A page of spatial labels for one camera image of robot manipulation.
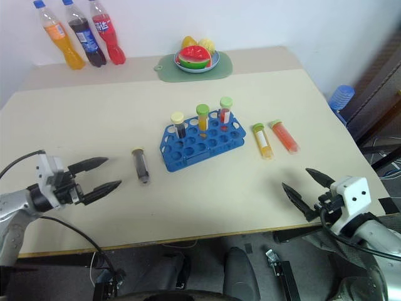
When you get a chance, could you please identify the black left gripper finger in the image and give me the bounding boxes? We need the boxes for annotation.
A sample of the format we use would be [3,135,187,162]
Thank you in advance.
[68,156,110,174]
[81,180,123,206]

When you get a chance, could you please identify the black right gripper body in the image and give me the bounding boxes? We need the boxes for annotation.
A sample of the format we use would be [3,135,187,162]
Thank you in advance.
[313,187,345,224]

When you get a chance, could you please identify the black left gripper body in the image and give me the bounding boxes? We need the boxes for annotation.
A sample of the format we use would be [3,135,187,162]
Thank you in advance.
[46,168,87,206]

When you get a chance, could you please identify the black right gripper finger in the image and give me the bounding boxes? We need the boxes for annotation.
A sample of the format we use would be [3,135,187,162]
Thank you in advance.
[305,167,336,189]
[281,182,316,222]

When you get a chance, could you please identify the dark liquid tube black cap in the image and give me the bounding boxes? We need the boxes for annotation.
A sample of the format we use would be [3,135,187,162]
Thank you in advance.
[131,147,152,184]

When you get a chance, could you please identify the coral liquid tube green cap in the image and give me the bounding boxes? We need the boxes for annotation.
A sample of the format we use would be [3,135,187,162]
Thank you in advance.
[269,119,301,156]

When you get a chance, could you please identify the yellow liquid tube green cap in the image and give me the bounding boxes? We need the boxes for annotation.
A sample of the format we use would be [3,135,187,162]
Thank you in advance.
[252,122,275,159]

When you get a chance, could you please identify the dark liquid tube cream cap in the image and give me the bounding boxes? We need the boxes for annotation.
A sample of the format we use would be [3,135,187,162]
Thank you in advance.
[170,112,188,140]

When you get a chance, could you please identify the blue test tube rack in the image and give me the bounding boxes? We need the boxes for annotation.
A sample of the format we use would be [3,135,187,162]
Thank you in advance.
[159,109,246,174]

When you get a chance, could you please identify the red liquid tube green cap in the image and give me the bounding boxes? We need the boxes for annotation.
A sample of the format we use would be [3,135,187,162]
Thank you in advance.
[219,96,234,124]

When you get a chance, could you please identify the orange liquid tube green cap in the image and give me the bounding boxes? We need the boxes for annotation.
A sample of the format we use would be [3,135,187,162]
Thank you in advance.
[195,104,211,133]

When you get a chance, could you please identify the blue ribbed plastic container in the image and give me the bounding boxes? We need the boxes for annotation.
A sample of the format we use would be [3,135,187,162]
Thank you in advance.
[327,84,357,124]

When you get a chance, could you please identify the dark rounded robot leg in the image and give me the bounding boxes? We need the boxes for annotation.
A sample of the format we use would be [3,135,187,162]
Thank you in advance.
[222,246,262,301]

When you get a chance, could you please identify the dark wooden cabinet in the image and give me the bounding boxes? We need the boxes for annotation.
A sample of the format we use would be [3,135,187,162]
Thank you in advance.
[343,18,401,151]

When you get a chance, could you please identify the green silicone mat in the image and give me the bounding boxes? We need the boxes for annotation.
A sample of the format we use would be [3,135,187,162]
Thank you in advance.
[154,50,234,83]

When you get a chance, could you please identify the orange soda bottle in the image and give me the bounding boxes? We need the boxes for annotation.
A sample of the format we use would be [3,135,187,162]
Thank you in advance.
[33,0,86,71]

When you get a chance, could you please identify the dark cola bottle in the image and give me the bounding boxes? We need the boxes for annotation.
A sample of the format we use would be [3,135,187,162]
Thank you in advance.
[61,0,108,68]

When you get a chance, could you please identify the red soda bottle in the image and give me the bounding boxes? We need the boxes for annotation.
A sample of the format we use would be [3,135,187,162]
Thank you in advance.
[88,0,127,66]

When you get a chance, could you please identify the toy watermelon slice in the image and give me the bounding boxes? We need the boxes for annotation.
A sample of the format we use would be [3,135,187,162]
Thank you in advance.
[175,45,213,70]

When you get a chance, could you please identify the yellow toy mango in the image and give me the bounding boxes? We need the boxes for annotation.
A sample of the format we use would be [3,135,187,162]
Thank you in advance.
[181,35,199,51]

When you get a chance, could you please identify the light blue plate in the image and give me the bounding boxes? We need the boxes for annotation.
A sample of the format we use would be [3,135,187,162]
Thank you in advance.
[174,50,221,74]

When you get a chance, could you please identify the yellow bumpy toy fruit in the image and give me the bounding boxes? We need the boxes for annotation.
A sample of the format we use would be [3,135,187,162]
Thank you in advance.
[197,38,218,54]

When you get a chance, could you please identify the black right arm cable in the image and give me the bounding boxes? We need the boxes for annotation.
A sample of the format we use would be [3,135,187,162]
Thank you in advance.
[319,208,401,262]

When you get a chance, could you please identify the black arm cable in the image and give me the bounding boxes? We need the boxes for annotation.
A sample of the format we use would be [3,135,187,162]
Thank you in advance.
[0,149,45,179]
[319,208,401,262]
[37,215,123,283]

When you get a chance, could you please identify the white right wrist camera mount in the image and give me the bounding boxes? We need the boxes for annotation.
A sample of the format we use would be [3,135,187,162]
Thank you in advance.
[328,176,372,235]

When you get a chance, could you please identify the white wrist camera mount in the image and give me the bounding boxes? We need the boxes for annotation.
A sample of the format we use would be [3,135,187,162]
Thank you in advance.
[328,176,372,235]
[35,151,69,208]

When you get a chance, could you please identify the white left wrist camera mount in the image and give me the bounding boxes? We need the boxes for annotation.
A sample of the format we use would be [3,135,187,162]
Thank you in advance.
[35,151,69,208]

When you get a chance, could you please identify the black table frame bar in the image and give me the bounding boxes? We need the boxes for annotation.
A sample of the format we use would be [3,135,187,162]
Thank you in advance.
[272,225,324,245]

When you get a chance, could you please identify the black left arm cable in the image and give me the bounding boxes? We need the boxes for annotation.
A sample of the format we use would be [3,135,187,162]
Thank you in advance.
[0,149,45,179]
[37,215,123,283]

